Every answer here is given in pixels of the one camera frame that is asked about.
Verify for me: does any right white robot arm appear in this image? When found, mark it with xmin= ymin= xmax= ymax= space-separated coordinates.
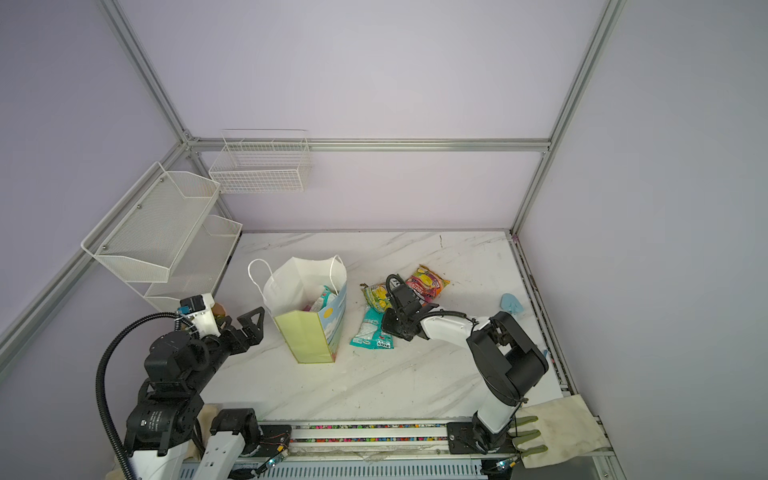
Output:
xmin=382 ymin=274 xmax=549 ymax=455

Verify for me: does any floral paper gift bag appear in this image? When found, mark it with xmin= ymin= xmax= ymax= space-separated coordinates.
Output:
xmin=246 ymin=255 xmax=348 ymax=364

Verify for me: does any red Fox's fruits candy bag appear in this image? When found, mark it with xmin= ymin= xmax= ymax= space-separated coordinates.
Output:
xmin=406 ymin=265 xmax=450 ymax=304

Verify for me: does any potted green plant cup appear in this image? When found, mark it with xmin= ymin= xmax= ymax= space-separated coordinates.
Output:
xmin=212 ymin=303 xmax=228 ymax=319

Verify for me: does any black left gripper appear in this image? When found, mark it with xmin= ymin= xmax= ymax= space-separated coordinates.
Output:
xmin=188 ymin=307 xmax=264 ymax=393

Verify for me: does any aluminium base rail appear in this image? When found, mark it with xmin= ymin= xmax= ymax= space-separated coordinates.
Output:
xmin=179 ymin=419 xmax=616 ymax=480

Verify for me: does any light blue toy shovel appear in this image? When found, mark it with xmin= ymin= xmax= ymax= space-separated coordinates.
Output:
xmin=500 ymin=293 xmax=525 ymax=316

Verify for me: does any white mesh two-tier shelf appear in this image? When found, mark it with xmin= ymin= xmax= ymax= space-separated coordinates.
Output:
xmin=81 ymin=163 xmax=242 ymax=311

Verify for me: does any white wire wall basket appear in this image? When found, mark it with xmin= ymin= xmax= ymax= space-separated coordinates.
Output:
xmin=209 ymin=129 xmax=312 ymax=194

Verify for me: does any teal snack pack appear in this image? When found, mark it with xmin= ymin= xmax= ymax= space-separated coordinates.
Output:
xmin=350 ymin=307 xmax=395 ymax=350
xmin=309 ymin=285 xmax=338 ymax=312

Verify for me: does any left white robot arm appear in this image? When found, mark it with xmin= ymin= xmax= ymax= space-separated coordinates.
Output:
xmin=95 ymin=307 xmax=265 ymax=479

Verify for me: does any green Fox's spring tea bag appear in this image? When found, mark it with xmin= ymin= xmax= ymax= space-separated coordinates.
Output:
xmin=360 ymin=282 xmax=391 ymax=313

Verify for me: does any white green-fingered glove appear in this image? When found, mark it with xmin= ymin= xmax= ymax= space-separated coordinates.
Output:
xmin=509 ymin=395 xmax=610 ymax=469

